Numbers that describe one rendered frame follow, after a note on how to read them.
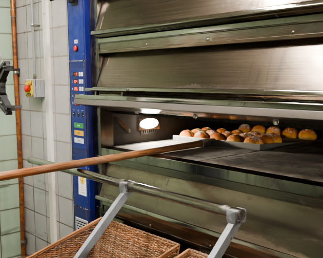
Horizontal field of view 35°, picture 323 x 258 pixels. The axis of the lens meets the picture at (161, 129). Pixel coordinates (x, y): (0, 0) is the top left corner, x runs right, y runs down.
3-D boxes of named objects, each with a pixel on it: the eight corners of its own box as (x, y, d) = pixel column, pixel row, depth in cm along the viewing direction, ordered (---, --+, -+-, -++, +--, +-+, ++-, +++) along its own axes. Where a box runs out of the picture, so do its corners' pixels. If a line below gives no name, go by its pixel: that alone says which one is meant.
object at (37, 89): (37, 97, 293) (36, 79, 292) (45, 97, 285) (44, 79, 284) (24, 97, 288) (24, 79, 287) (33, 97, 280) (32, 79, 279)
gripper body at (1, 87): (1, 77, 203) (12, 76, 196) (2, 98, 204) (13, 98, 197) (-17, 77, 198) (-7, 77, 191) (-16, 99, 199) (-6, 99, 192)
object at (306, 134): (295, 138, 266) (295, 128, 266) (302, 137, 271) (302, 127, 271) (312, 141, 259) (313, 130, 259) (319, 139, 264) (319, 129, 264)
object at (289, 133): (279, 137, 275) (279, 127, 274) (285, 136, 279) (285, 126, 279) (295, 138, 267) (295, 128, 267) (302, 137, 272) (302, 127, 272)
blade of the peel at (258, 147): (259, 150, 229) (259, 144, 228) (172, 140, 268) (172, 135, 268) (301, 142, 254) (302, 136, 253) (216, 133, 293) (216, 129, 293)
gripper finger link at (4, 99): (-5, 88, 195) (-6, 91, 195) (5, 108, 189) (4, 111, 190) (4, 88, 197) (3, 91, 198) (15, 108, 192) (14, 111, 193)
